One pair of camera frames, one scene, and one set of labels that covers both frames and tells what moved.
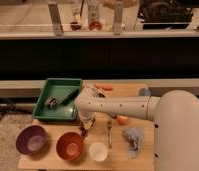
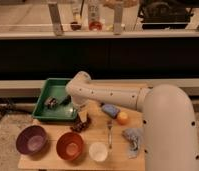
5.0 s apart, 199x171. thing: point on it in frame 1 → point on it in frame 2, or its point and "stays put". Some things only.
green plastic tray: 58,88 stays put
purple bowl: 32,140 stays put
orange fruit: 122,120 stays put
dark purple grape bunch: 83,130 → 80,126
